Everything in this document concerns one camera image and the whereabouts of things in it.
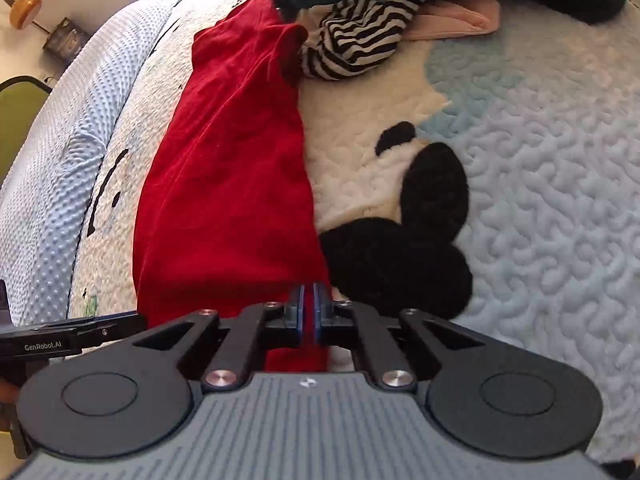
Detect red garment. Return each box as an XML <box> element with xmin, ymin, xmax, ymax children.
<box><xmin>132</xmin><ymin>0</ymin><xmax>333</xmax><ymax>376</ymax></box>

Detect light blue dotted blanket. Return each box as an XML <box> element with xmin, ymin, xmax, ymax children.
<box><xmin>0</xmin><ymin>0</ymin><xmax>191</xmax><ymax>326</ymax></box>

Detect dark printed box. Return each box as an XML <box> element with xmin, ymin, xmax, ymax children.
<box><xmin>42</xmin><ymin>16</ymin><xmax>91</xmax><ymax>63</ymax></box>

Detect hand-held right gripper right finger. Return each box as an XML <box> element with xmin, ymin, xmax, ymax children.
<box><xmin>314</xmin><ymin>282</ymin><xmax>488</xmax><ymax>391</ymax></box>

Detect orange dome lamp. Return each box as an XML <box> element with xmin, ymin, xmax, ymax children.
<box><xmin>0</xmin><ymin>0</ymin><xmax>51</xmax><ymax>36</ymax></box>

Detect black white striped garment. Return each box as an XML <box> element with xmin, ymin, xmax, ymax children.
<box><xmin>297</xmin><ymin>0</ymin><xmax>433</xmax><ymax>83</ymax></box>

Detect pink garment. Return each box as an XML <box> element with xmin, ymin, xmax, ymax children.
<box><xmin>400</xmin><ymin>0</ymin><xmax>502</xmax><ymax>42</ymax></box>

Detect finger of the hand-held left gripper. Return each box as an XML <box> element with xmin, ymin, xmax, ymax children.
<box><xmin>67</xmin><ymin>311</ymin><xmax>148</xmax><ymax>348</ymax></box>

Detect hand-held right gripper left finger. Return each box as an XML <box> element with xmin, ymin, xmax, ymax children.
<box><xmin>132</xmin><ymin>284</ymin><xmax>307</xmax><ymax>391</ymax></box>

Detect green chair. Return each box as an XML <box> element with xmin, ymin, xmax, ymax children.
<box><xmin>0</xmin><ymin>76</ymin><xmax>53</xmax><ymax>186</ymax></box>

